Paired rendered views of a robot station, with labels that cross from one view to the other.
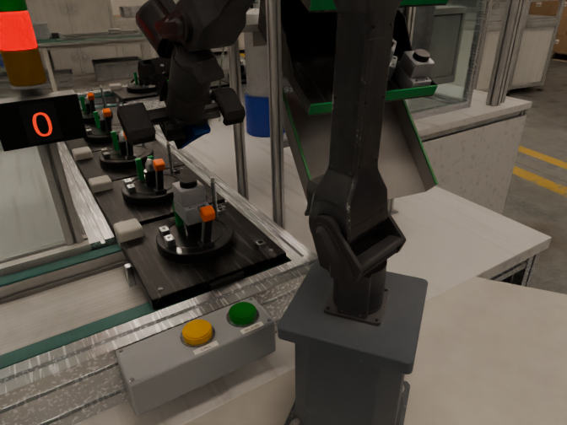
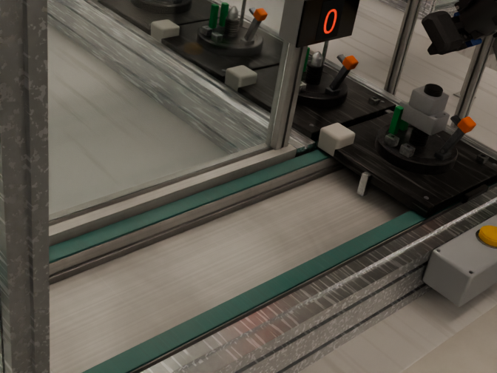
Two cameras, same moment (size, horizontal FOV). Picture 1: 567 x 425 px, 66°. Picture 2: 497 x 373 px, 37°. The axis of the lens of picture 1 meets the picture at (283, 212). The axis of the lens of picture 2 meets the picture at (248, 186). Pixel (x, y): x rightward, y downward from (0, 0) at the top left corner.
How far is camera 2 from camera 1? 82 cm
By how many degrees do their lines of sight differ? 15
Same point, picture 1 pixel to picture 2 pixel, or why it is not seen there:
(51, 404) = (384, 297)
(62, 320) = (321, 227)
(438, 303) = not seen: outside the picture
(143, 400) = (469, 292)
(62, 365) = (400, 261)
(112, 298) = (349, 208)
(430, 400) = not seen: outside the picture
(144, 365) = (470, 262)
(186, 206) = (431, 115)
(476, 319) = not seen: outside the picture
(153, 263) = (393, 172)
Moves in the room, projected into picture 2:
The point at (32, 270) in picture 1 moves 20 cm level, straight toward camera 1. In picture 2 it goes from (257, 175) to (354, 237)
